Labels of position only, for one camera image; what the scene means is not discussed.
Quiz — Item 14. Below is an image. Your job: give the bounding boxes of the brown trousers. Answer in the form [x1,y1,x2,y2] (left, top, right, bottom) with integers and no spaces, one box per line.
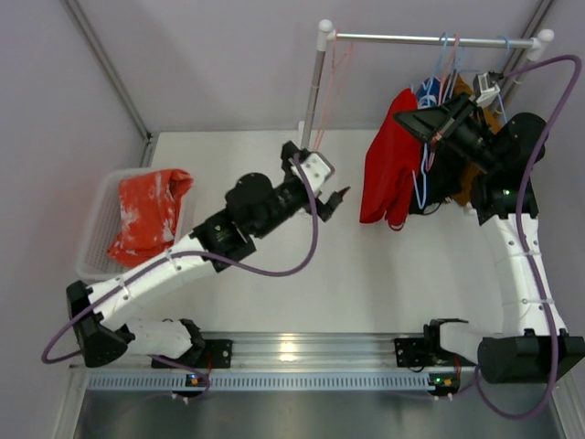
[451,75,502,207]

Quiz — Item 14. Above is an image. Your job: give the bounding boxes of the black trousers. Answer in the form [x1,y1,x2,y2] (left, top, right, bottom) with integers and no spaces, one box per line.
[409,148,467,215]

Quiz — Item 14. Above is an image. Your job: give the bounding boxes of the grey slotted cable duct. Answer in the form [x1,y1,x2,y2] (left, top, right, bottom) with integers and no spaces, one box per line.
[87,370,435,391]

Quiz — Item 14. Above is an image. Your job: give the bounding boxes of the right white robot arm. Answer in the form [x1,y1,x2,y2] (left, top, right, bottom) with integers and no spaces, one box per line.
[394,93,584,384]

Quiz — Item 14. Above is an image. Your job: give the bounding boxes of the red trousers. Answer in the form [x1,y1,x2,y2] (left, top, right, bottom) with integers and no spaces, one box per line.
[359,89,421,230]

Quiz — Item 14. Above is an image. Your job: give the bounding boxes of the blue patterned trousers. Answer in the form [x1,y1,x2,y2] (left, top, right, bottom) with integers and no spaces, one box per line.
[414,77,441,109]

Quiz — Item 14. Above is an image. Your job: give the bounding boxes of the white clothes rack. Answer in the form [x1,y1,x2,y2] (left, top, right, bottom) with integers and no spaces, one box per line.
[301,19,554,152]

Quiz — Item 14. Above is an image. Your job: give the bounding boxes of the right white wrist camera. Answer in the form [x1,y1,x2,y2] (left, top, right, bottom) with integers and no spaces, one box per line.
[473,71,499,108]

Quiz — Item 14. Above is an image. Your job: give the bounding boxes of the white plastic laundry basket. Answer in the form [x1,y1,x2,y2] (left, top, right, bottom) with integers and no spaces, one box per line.
[76,168,193,281]

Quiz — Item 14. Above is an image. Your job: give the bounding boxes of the aluminium mounting rail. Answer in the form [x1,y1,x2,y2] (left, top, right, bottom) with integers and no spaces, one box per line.
[68,332,485,371]

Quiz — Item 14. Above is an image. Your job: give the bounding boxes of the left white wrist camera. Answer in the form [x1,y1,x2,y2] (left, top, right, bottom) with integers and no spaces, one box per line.
[292,152,335,193]

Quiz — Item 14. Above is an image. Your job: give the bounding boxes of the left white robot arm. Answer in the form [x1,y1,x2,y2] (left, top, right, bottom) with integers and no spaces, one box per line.
[66,142,347,369]

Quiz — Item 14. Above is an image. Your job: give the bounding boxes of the light blue hanger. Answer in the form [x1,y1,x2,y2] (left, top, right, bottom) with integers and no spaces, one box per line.
[458,35,511,123]
[412,33,449,211]

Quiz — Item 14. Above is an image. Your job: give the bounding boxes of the orange white patterned trousers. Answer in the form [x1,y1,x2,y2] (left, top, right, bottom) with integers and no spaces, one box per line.
[107,168,194,268]

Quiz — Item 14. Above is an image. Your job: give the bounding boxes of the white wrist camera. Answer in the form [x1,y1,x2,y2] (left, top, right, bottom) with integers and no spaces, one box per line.
[292,152,335,193]
[473,71,499,108]

